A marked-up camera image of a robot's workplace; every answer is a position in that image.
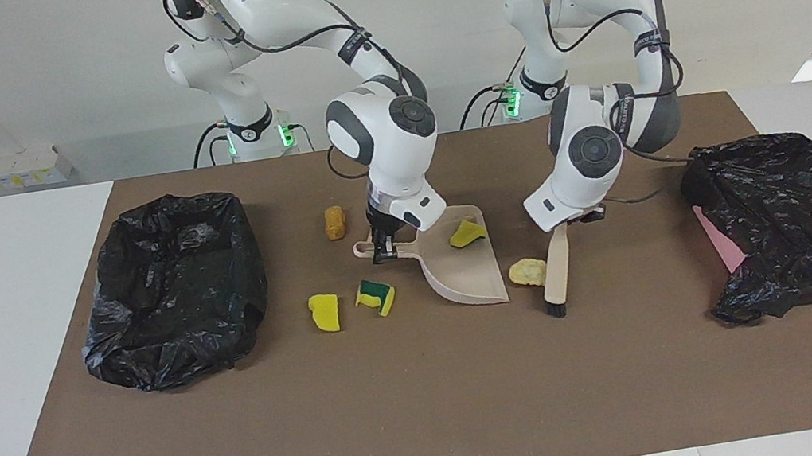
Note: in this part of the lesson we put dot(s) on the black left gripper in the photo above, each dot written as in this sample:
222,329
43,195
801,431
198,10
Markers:
589,215

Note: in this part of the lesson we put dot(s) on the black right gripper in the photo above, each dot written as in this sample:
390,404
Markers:
383,225

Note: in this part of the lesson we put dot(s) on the yellow and green sponge piece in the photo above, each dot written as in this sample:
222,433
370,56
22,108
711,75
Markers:
376,297

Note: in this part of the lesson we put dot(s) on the brown sponge piece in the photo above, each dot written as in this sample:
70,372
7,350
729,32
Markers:
334,222

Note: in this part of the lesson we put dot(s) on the beige brush with black bristles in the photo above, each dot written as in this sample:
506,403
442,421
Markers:
559,269

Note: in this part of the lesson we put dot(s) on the beige plastic dustpan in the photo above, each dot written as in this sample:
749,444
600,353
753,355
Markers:
461,276

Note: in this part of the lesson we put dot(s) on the pale beige sponge piece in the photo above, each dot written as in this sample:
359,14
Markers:
527,273

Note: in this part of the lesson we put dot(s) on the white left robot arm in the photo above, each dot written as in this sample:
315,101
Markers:
588,152

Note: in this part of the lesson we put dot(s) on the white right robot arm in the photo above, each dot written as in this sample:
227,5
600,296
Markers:
395,157

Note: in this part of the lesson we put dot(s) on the pink bin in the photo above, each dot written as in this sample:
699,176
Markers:
722,245

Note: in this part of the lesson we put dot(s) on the black trash bag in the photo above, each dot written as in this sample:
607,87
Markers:
174,295
799,217

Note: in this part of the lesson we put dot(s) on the brown table mat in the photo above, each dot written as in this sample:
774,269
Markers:
432,401

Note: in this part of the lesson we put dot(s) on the white socket box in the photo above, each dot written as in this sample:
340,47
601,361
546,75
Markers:
31,167

